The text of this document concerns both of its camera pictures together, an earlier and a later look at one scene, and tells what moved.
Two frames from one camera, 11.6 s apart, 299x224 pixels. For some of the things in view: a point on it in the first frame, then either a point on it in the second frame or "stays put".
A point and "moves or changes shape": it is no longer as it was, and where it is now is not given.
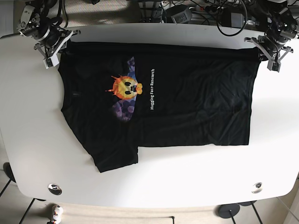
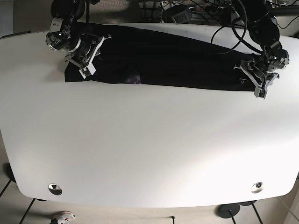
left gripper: x=50 y=53 to x=90 y=46
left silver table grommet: x=54 y=189 stays put
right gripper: x=273 y=54 to x=262 y=84
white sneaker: x=57 y=216 to x=65 y=217
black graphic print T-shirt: x=117 y=97 moves or changes shape
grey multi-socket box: x=184 y=17 stays put
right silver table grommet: x=257 y=187 stays put
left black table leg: x=27 y=211 stays put
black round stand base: x=226 y=211 stays put
